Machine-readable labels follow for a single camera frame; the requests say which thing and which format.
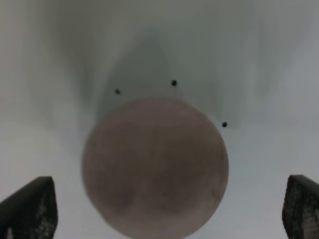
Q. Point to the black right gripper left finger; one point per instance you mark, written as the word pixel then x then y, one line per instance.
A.
pixel 31 212

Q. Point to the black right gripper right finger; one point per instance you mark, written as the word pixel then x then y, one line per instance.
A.
pixel 300 213

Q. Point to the pink peach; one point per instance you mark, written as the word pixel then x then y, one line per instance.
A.
pixel 155 168

